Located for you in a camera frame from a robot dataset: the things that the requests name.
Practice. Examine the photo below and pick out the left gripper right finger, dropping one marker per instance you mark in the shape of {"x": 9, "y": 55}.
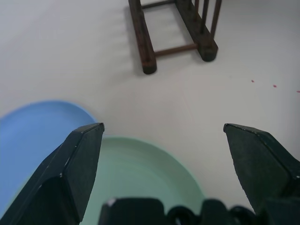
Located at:
{"x": 260, "y": 164}

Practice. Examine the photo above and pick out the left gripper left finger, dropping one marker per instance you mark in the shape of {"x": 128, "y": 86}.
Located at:
{"x": 58, "y": 173}

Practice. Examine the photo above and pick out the blue plate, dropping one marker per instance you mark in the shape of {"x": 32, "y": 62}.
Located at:
{"x": 28, "y": 131}

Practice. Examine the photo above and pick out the green plate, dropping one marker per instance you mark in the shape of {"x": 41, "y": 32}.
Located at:
{"x": 140, "y": 168}

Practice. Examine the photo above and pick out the brown wooden dish rack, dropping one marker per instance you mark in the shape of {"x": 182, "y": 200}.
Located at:
{"x": 146, "y": 47}

